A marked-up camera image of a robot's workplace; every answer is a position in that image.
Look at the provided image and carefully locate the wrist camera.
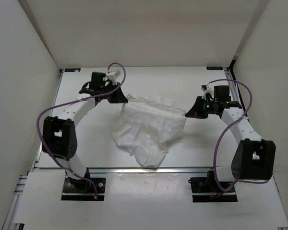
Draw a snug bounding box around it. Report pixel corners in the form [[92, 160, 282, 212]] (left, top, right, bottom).
[[214, 85, 231, 102], [89, 71, 106, 89]]

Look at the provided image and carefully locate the right blue corner label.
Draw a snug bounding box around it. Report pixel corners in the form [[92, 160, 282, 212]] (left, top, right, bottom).
[[206, 66, 223, 70]]

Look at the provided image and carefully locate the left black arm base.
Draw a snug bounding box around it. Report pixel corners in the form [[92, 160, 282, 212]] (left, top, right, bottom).
[[61, 177, 106, 201]]

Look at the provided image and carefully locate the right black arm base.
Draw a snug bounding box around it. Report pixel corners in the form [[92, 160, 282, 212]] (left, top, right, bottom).
[[188, 171, 238, 203]]

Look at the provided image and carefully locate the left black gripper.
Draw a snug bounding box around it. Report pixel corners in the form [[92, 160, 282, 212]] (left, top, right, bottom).
[[100, 82, 127, 104]]

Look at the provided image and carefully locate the aluminium frame rail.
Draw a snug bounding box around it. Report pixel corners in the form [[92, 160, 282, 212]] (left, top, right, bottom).
[[1, 69, 64, 230], [224, 68, 267, 173]]

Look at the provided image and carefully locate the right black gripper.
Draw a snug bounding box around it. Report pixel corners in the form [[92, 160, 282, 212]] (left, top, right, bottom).
[[186, 96, 218, 119]]

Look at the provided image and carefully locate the blue corner label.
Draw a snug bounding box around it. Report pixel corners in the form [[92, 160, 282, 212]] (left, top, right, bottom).
[[206, 66, 223, 70], [64, 68, 81, 72]]

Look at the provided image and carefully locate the right aluminium frame rail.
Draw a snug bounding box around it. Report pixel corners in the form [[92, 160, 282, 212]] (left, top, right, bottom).
[[224, 68, 267, 173]]

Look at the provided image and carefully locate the left aluminium frame rail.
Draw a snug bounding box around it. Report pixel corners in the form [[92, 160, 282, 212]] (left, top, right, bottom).
[[1, 69, 64, 230]]

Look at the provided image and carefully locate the aluminium table edge rail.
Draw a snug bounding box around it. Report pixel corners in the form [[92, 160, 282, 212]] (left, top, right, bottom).
[[31, 167, 236, 175]]

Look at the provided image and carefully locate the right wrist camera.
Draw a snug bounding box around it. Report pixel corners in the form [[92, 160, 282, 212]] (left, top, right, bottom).
[[214, 85, 231, 102]]

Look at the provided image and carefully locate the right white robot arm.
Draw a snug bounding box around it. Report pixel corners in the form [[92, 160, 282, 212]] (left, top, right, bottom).
[[185, 96, 276, 192]]

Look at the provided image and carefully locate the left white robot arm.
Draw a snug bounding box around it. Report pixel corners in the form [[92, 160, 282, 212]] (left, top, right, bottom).
[[36, 80, 128, 192]]

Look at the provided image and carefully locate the white pleated skirt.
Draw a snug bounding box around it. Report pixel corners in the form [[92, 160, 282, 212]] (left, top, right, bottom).
[[111, 94, 187, 168]]

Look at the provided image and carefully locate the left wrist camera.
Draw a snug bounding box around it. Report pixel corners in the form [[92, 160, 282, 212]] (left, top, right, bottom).
[[89, 71, 106, 89]]

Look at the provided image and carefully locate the left blue corner label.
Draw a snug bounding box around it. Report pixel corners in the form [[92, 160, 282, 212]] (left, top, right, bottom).
[[64, 68, 81, 72]]

